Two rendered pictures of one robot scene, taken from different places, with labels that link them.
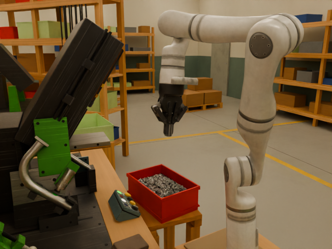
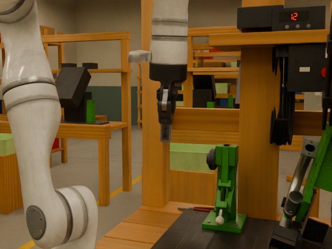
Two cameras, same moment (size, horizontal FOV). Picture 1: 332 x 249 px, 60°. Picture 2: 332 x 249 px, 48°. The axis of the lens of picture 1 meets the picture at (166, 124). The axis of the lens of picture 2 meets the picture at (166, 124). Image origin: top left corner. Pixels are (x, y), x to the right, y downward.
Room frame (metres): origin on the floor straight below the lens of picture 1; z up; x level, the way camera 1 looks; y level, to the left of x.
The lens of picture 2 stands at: (1.36, -0.58, 1.38)
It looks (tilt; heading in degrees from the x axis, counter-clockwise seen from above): 6 degrees down; 132
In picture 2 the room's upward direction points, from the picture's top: straight up
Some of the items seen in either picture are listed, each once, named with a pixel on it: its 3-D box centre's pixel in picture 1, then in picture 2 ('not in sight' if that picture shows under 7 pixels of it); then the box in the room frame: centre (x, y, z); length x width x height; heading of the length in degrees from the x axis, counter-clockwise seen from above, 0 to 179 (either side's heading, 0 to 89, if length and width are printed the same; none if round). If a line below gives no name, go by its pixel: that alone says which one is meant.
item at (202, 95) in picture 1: (195, 93); not in sight; (7.50, -0.78, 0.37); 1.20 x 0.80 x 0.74; 121
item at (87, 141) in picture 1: (62, 144); not in sight; (1.19, 0.45, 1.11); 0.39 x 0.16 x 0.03; 112
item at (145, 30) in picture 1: (106, 61); not in sight; (9.65, 1.93, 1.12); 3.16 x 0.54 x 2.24; 113
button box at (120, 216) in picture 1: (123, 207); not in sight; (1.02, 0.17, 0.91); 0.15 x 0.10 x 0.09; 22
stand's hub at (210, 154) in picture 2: not in sight; (211, 158); (0.64, 0.47, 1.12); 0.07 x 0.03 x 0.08; 112
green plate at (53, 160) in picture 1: (53, 144); (330, 162); (1.04, 0.43, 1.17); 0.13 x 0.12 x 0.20; 22
